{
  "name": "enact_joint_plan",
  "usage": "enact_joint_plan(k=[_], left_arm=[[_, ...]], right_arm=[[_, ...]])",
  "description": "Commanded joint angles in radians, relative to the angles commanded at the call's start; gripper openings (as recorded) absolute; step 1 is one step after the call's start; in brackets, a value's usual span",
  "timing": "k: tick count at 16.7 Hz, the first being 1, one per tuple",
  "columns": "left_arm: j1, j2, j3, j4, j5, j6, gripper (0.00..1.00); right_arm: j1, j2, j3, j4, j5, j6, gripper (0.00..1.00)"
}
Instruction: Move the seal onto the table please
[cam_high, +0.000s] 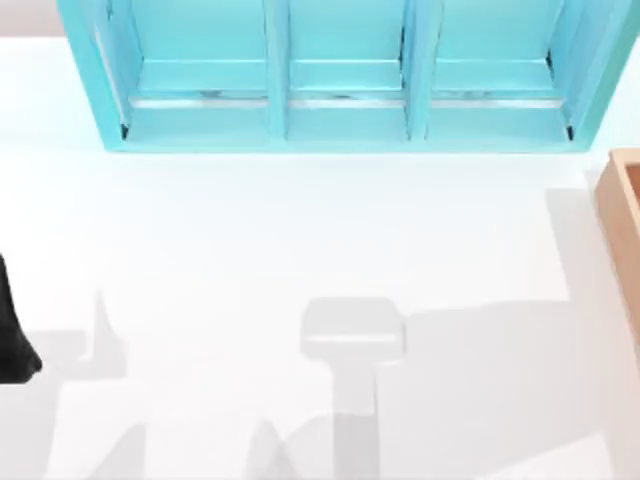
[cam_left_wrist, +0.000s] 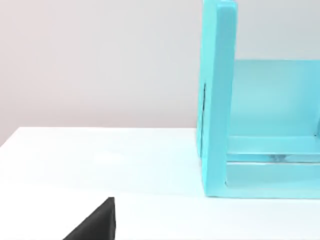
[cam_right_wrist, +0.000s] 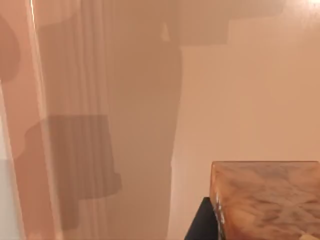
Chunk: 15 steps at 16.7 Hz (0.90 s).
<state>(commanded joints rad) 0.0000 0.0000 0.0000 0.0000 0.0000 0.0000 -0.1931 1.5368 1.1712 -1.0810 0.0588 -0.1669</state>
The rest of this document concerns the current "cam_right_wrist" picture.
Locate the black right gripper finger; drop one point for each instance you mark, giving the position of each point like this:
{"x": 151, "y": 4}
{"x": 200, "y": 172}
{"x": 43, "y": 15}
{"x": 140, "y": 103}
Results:
{"x": 203, "y": 222}

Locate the brown marbled block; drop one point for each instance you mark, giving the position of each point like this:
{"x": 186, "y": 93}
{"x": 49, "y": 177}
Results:
{"x": 267, "y": 200}

